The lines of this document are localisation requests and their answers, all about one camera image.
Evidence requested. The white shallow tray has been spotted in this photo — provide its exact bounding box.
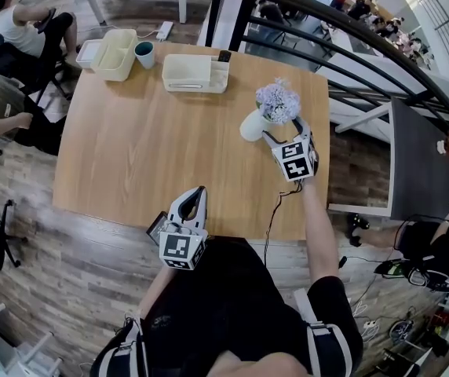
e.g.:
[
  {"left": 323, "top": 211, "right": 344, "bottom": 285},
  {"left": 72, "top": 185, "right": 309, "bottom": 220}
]
[{"left": 75, "top": 39, "right": 103, "bottom": 70}]

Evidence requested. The black metal railing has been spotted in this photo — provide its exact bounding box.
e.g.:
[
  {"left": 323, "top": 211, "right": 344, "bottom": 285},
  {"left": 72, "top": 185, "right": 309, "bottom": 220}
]
[{"left": 204, "top": 0, "right": 449, "bottom": 141}]

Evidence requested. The wooden table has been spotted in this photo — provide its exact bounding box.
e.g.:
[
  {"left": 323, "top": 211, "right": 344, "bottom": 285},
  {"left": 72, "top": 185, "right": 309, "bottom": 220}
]
[{"left": 51, "top": 41, "right": 331, "bottom": 243}]

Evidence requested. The teal cup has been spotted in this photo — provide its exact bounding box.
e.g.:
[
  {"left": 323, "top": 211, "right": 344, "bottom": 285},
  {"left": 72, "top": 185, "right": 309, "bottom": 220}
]
[{"left": 133, "top": 40, "right": 156, "bottom": 70}]

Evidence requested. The blue flowers bouquet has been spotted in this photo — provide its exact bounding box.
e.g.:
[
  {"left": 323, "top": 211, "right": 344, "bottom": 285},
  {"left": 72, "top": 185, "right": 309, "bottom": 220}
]
[{"left": 254, "top": 77, "right": 302, "bottom": 125}]

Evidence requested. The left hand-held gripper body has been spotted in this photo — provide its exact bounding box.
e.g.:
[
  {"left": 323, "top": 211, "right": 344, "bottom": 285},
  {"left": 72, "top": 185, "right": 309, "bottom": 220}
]
[{"left": 145, "top": 209, "right": 210, "bottom": 271}]

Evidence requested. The white vase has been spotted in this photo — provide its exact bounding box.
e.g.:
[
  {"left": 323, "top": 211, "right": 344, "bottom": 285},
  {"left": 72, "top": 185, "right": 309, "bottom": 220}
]
[{"left": 239, "top": 108, "right": 275, "bottom": 143}]

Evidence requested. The white tissue box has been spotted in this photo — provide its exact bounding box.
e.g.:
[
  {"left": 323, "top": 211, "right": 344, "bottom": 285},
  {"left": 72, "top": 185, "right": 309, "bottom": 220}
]
[{"left": 161, "top": 53, "right": 230, "bottom": 93}]

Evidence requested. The black white strap harness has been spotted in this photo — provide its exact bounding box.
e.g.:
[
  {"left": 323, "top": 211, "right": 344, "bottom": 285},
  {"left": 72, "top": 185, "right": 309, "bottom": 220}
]
[{"left": 90, "top": 288, "right": 365, "bottom": 377}]

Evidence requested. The dark grey table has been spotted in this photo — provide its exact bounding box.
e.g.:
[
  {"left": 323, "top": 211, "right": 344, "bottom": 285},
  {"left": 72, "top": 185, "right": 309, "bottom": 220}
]
[{"left": 328, "top": 96, "right": 449, "bottom": 221}]

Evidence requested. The person's right forearm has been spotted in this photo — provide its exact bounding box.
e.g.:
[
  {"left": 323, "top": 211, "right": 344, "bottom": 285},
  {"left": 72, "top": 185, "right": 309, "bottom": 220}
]
[{"left": 299, "top": 177, "right": 343, "bottom": 284}]

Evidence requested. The cream storage box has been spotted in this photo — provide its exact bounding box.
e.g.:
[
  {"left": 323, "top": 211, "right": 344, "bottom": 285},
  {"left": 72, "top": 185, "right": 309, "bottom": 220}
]
[{"left": 89, "top": 28, "right": 138, "bottom": 82}]

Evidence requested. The person's right hand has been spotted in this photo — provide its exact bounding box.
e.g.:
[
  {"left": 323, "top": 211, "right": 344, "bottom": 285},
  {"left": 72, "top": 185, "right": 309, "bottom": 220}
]
[{"left": 308, "top": 130, "right": 321, "bottom": 179}]

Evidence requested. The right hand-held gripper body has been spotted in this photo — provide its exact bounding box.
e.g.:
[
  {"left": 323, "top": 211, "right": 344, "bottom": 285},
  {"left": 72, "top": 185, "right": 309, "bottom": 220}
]
[{"left": 270, "top": 131, "right": 316, "bottom": 183}]

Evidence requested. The person's head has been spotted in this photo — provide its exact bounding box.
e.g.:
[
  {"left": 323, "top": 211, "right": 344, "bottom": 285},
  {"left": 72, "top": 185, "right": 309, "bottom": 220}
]
[{"left": 208, "top": 350, "right": 300, "bottom": 377}]

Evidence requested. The person's black shirt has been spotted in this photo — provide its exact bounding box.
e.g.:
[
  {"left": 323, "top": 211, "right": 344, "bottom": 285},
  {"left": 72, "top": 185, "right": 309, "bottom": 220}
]
[{"left": 141, "top": 236, "right": 363, "bottom": 377}]

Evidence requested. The black cable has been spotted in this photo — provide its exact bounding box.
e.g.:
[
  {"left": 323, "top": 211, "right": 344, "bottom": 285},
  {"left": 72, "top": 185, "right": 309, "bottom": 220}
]
[{"left": 263, "top": 181, "right": 303, "bottom": 269}]

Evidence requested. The white power strip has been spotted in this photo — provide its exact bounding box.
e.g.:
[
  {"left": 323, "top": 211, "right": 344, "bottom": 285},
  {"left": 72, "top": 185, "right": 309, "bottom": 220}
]
[{"left": 155, "top": 20, "right": 174, "bottom": 41}]

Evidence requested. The person's left forearm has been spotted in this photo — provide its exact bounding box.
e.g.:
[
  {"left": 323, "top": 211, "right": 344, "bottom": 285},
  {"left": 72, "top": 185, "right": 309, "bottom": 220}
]
[{"left": 140, "top": 265, "right": 178, "bottom": 320}]

